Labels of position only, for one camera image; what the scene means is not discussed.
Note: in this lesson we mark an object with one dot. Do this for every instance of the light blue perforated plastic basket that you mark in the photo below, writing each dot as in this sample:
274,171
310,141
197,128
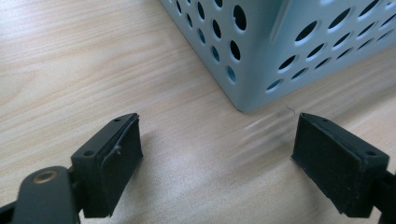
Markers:
267,46

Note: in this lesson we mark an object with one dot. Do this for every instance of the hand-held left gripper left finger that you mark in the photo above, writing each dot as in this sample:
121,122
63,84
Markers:
106,174

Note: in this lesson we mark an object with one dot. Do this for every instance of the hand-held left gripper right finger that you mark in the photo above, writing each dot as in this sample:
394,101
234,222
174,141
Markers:
336,168

